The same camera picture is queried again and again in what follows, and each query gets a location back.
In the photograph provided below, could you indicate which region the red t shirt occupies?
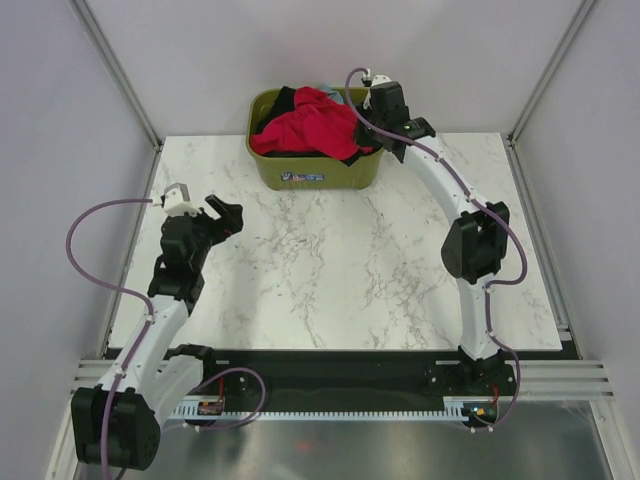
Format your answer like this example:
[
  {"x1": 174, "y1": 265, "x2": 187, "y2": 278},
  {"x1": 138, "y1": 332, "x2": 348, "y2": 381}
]
[{"x1": 249, "y1": 85, "x2": 362, "y2": 160}]

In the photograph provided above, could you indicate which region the olive green plastic bin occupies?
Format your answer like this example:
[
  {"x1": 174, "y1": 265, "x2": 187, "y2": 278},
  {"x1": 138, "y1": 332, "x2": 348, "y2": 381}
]
[{"x1": 246, "y1": 87, "x2": 382, "y2": 190}]

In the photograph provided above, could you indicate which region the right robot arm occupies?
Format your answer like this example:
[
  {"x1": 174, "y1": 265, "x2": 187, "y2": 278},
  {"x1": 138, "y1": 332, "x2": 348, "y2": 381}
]
[{"x1": 355, "y1": 75, "x2": 510, "y2": 394}]

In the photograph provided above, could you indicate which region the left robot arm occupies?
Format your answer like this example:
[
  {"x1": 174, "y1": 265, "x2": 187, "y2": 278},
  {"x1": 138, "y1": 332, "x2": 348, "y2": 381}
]
[{"x1": 71, "y1": 189, "x2": 244, "y2": 470}]

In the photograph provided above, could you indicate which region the light blue t shirt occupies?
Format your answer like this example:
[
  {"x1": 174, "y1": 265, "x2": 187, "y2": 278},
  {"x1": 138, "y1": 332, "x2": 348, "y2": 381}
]
[{"x1": 317, "y1": 83, "x2": 344, "y2": 105}]

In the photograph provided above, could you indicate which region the black t shirt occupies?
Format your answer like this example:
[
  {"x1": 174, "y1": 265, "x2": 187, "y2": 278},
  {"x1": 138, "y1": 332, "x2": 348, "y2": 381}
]
[{"x1": 252, "y1": 85, "x2": 382, "y2": 169}]

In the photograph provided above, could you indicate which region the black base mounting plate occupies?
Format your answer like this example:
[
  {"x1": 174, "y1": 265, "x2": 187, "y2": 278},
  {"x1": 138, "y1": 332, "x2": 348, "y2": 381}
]
[{"x1": 164, "y1": 348, "x2": 519, "y2": 414}]

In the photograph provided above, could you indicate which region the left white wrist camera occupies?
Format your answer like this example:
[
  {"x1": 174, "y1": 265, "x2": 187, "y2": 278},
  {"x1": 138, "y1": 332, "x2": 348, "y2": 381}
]
[{"x1": 161, "y1": 182, "x2": 199, "y2": 217}]

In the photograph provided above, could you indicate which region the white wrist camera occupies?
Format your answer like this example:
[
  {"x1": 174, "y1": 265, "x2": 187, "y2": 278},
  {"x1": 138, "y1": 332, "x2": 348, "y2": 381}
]
[
  {"x1": 361, "y1": 69, "x2": 391, "y2": 110},
  {"x1": 161, "y1": 182, "x2": 199, "y2": 217}
]

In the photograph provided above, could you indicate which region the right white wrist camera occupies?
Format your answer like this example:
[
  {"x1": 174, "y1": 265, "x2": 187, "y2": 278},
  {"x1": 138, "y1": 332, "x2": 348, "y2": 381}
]
[{"x1": 361, "y1": 69, "x2": 391, "y2": 110}]

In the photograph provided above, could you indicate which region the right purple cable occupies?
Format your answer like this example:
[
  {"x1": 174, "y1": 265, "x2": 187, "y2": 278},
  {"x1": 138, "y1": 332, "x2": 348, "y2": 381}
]
[{"x1": 344, "y1": 67, "x2": 529, "y2": 435}]

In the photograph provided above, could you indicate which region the purple cable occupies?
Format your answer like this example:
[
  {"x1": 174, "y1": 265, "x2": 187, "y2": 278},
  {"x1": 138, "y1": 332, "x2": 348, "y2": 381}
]
[
  {"x1": 66, "y1": 197, "x2": 265, "y2": 480},
  {"x1": 344, "y1": 67, "x2": 529, "y2": 435}
]

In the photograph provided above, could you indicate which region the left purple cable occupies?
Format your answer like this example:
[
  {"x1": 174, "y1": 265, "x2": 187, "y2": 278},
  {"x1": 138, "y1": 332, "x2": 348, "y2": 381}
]
[{"x1": 66, "y1": 197, "x2": 265, "y2": 480}]

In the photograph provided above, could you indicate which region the white slotted cable duct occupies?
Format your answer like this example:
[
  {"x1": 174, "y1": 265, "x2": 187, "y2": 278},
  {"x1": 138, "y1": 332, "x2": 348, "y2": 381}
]
[{"x1": 168, "y1": 397, "x2": 469, "y2": 422}]

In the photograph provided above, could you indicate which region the right aluminium frame post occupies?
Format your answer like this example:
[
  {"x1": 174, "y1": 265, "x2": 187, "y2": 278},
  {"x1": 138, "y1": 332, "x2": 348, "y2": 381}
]
[{"x1": 504, "y1": 0, "x2": 599, "y2": 149}]

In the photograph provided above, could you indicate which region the aluminium frame post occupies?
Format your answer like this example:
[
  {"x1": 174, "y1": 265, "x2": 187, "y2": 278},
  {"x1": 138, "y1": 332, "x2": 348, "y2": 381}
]
[
  {"x1": 504, "y1": 0, "x2": 599, "y2": 149},
  {"x1": 69, "y1": 0, "x2": 163, "y2": 152}
]

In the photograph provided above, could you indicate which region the left aluminium frame post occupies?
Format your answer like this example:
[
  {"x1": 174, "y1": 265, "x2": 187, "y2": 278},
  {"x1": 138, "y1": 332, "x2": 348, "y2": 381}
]
[{"x1": 69, "y1": 0, "x2": 163, "y2": 152}]

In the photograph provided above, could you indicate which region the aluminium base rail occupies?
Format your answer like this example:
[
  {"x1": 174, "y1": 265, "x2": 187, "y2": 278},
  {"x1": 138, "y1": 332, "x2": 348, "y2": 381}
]
[{"x1": 71, "y1": 360, "x2": 615, "y2": 401}]

